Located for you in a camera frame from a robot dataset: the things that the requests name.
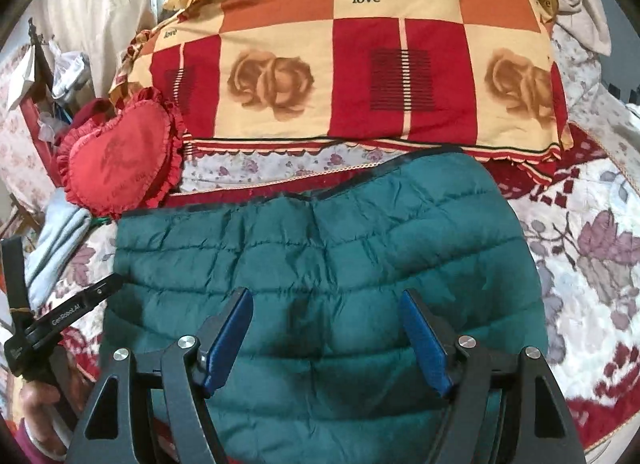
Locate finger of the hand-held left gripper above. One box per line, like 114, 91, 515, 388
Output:
92, 273, 124, 301
1, 238, 32, 331

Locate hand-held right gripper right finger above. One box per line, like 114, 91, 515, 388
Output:
399, 288, 586, 464

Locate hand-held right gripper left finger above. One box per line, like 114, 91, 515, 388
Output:
65, 287, 254, 464

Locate green puffer jacket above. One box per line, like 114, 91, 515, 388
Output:
97, 151, 551, 464

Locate person's left forearm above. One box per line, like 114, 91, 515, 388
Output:
12, 426, 68, 464

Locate person's left hand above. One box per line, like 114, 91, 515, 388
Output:
19, 378, 67, 428

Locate light blue cloth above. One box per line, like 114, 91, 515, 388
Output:
22, 201, 96, 317

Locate white bangle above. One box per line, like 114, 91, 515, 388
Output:
22, 419, 67, 447

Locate red heart-shaped frilled cushion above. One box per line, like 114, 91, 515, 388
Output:
55, 87, 188, 220

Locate white crumpled bag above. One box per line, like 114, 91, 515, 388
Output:
47, 42, 95, 100

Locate checked rose print pillow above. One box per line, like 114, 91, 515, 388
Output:
107, 0, 576, 165

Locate white blanket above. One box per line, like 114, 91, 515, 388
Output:
40, 0, 176, 105

